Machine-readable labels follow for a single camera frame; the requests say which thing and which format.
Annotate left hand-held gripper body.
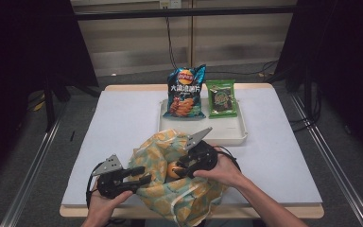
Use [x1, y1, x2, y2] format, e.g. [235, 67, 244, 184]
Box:
[91, 153, 131, 201]

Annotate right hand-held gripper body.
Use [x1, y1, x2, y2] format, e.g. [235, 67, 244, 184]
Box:
[184, 126, 219, 173]

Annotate orange drink bottle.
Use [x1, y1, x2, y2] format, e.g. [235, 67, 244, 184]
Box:
[165, 160, 183, 180]

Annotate teal orange-print cloth bag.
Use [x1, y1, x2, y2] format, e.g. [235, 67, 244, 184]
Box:
[127, 128, 230, 227]

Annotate white plastic tray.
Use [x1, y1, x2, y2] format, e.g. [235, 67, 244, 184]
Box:
[158, 97, 249, 147]

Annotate green snack packet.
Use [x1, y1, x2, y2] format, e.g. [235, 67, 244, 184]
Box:
[205, 79, 238, 119]

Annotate blue potato chips bag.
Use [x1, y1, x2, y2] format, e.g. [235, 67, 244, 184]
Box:
[165, 63, 208, 120]

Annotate person's left hand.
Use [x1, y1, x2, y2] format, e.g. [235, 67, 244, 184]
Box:
[88, 181, 134, 227]

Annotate person's right hand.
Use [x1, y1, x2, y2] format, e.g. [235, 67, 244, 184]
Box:
[192, 153, 244, 189]

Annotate white table mat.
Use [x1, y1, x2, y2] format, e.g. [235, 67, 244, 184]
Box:
[60, 87, 323, 208]

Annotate black metal stand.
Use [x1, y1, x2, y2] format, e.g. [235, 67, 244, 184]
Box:
[42, 77, 102, 132]

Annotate yellow floor tape piece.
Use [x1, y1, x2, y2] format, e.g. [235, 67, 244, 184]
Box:
[32, 100, 46, 113]

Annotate black horizontal bar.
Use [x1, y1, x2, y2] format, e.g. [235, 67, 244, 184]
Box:
[75, 5, 298, 22]

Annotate black curtain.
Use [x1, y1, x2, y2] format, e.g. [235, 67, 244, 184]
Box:
[0, 0, 100, 190]
[273, 0, 363, 165]

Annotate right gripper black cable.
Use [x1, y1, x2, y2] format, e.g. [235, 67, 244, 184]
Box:
[216, 145, 242, 173]

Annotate aluminium floor rail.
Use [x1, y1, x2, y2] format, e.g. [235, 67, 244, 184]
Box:
[0, 105, 68, 227]
[288, 93, 363, 227]

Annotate black floor cables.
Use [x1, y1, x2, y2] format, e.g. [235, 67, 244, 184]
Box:
[288, 84, 324, 133]

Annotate black wall cable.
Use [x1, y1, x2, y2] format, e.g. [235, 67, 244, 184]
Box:
[164, 16, 279, 77]

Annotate white wall socket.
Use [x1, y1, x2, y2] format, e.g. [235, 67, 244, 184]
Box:
[159, 0, 183, 9]

